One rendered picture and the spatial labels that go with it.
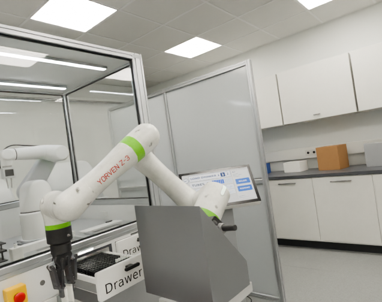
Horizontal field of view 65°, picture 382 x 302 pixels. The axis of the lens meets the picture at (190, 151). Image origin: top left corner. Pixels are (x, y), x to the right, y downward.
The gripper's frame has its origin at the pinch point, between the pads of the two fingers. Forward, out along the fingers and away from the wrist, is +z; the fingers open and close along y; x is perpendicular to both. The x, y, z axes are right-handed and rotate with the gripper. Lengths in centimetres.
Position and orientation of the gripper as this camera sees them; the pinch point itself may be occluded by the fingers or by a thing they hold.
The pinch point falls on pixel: (67, 295)
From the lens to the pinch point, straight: 136.2
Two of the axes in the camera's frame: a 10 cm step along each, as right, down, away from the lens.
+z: 1.4, 9.9, -0.1
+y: -4.1, 0.4, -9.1
